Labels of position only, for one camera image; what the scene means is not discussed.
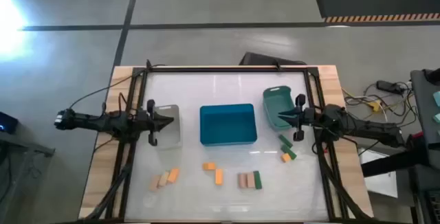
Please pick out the green wooden block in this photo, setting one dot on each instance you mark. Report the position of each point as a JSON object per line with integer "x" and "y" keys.
{"x": 257, "y": 180}
{"x": 285, "y": 141}
{"x": 290, "y": 152}

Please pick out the black desk brace beam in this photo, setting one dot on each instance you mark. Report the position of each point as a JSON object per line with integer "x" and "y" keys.
{"x": 388, "y": 164}

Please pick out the black frame corner bracket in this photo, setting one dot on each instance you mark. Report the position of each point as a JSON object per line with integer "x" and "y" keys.
{"x": 313, "y": 72}

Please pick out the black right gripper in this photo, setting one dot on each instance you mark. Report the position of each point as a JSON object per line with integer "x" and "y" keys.
{"x": 304, "y": 117}

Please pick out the teal plastic bin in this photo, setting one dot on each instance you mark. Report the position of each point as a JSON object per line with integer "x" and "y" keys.
{"x": 275, "y": 103}

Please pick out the black power adapter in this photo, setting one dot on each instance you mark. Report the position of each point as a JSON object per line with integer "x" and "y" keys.
{"x": 386, "y": 86}

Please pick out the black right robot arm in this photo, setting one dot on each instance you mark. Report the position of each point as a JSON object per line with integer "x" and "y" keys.
{"x": 361, "y": 128}

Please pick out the black aluminium table frame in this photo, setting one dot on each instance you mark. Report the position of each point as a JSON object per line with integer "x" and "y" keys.
{"x": 223, "y": 69}

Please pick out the blue plastic bin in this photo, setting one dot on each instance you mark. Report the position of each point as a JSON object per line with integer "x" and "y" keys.
{"x": 227, "y": 124}

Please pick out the clear plastic bin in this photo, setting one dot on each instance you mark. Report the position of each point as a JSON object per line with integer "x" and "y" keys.
{"x": 173, "y": 138}

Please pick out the small teal box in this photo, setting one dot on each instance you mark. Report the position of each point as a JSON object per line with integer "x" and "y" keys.
{"x": 437, "y": 98}
{"x": 437, "y": 117}

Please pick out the black hazard-striped floor mat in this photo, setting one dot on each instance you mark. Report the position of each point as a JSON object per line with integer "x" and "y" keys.
{"x": 378, "y": 4}

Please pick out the white paper sheet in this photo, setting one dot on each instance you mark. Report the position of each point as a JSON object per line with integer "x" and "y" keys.
{"x": 381, "y": 182}

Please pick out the long orange wooden block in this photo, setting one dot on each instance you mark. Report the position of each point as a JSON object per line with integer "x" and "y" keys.
{"x": 173, "y": 175}
{"x": 219, "y": 177}

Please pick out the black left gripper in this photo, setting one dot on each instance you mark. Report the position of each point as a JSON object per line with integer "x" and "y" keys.
{"x": 151, "y": 122}

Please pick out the black device with blue light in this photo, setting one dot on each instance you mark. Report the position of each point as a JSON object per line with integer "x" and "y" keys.
{"x": 8, "y": 122}

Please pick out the black box case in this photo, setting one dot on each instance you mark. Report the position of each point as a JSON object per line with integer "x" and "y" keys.
{"x": 264, "y": 59}

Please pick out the dark desk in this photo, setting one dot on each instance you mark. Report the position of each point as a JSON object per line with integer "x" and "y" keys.
{"x": 426, "y": 114}

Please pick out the small orange cube block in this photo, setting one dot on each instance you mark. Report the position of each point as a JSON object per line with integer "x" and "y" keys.
{"x": 286, "y": 157}

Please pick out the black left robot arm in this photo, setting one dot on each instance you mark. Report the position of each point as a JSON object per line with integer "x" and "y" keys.
{"x": 103, "y": 122}

